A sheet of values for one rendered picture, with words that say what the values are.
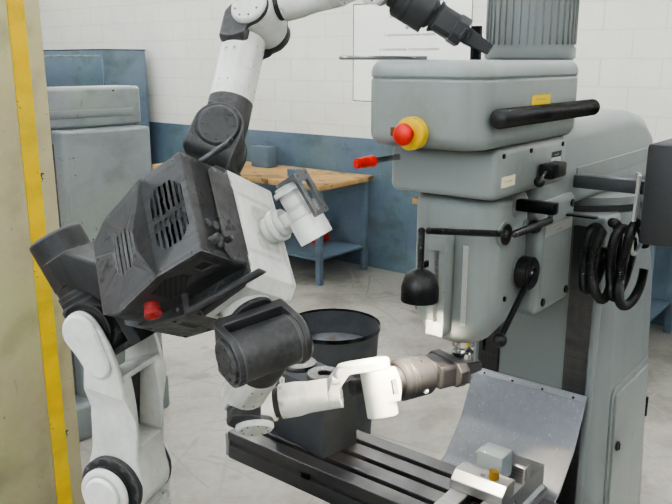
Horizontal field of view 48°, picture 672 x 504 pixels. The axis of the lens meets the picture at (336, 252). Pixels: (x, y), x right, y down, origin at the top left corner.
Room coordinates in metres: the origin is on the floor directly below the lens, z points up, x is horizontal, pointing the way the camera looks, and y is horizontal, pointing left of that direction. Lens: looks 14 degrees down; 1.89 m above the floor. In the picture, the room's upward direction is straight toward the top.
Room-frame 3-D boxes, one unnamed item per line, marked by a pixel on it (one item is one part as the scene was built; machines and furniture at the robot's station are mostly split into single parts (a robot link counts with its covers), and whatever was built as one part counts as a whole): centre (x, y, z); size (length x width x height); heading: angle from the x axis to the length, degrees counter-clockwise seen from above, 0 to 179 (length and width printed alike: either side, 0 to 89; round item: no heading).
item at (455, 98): (1.57, -0.29, 1.81); 0.47 x 0.26 x 0.16; 142
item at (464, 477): (1.46, -0.32, 1.00); 0.12 x 0.06 x 0.04; 52
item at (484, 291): (1.57, -0.28, 1.47); 0.21 x 0.19 x 0.32; 52
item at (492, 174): (1.60, -0.31, 1.68); 0.34 x 0.24 x 0.10; 142
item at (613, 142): (1.95, -0.59, 1.66); 0.80 x 0.23 x 0.20; 142
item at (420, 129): (1.38, -0.14, 1.76); 0.06 x 0.02 x 0.06; 52
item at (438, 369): (1.51, -0.20, 1.23); 0.13 x 0.12 x 0.10; 33
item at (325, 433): (1.84, 0.06, 1.01); 0.22 x 0.12 x 0.20; 43
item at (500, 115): (1.50, -0.42, 1.79); 0.45 x 0.04 x 0.04; 142
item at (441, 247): (1.48, -0.21, 1.45); 0.04 x 0.04 x 0.21; 52
